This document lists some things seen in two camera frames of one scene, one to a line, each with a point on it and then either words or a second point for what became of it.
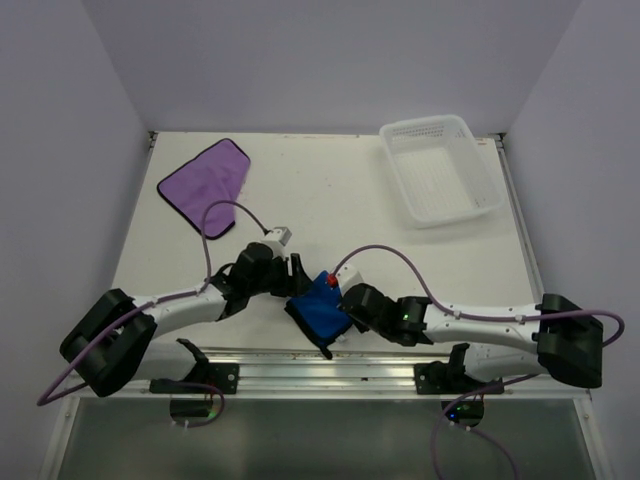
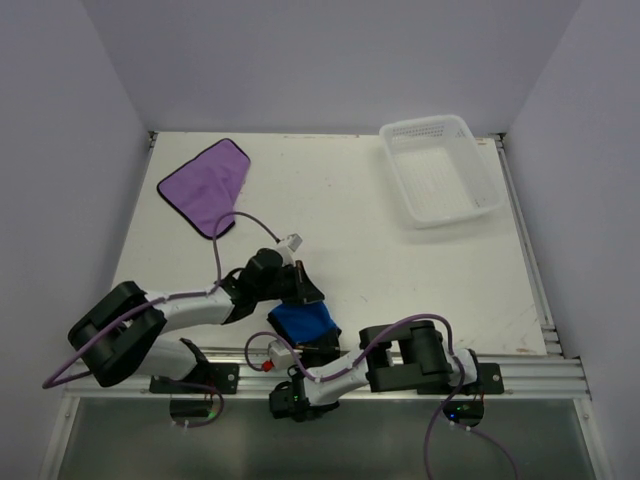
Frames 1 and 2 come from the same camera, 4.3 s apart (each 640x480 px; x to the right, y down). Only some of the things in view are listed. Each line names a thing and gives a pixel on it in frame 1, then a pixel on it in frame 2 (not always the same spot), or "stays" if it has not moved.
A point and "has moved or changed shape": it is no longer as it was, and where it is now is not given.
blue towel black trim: x=318 y=312 has moved or changed shape
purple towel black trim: x=218 y=173 stays
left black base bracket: x=203 y=378 stays
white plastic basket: x=441 y=171 stays
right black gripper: x=360 y=326 to x=330 y=351
